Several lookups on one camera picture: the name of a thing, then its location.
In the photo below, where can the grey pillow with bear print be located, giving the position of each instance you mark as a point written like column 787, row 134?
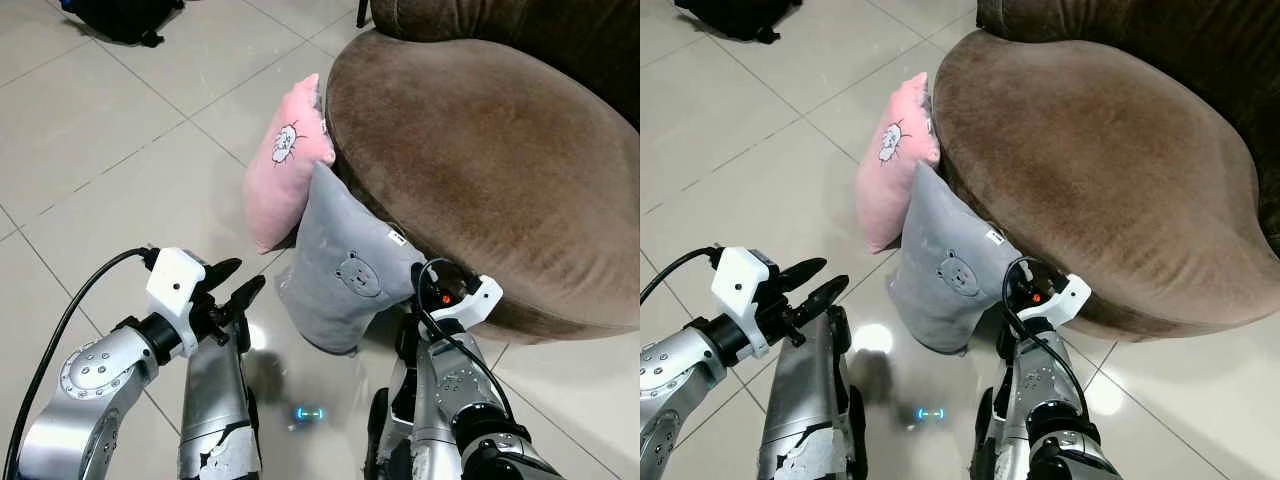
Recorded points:
column 335, row 270
column 945, row 265

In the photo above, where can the pink pillow with sheep print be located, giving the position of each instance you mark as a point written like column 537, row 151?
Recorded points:
column 892, row 170
column 283, row 170

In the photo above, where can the black bag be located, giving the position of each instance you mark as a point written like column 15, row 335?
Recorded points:
column 125, row 18
column 740, row 15

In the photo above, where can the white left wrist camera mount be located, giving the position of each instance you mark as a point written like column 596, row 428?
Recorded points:
column 172, row 285
column 738, row 285

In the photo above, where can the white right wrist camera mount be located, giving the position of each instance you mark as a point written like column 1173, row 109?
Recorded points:
column 478, row 300
column 1070, row 296

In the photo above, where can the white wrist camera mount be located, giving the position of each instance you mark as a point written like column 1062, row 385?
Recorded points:
column 1070, row 296
column 172, row 285
column 478, row 300
column 738, row 285

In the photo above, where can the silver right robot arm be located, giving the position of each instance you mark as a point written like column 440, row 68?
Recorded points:
column 470, row 400
column 1050, row 400

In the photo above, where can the silver robot leg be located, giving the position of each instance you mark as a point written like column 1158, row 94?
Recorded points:
column 212, row 400
column 800, row 400
column 392, row 430
column 992, row 430

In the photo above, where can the silver right robot leg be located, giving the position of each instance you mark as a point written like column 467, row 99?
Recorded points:
column 392, row 430
column 992, row 430

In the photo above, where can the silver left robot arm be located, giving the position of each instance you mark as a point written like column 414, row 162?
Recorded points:
column 675, row 375
column 85, row 385

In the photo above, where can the brown velvet sofa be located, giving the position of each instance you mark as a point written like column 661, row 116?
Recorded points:
column 490, row 160
column 1090, row 160

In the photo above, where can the silver left robot leg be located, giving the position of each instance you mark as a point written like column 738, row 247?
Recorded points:
column 800, row 400
column 212, row 400

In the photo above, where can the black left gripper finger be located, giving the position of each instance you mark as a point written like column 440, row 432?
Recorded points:
column 822, row 296
column 800, row 271
column 245, row 296
column 222, row 272

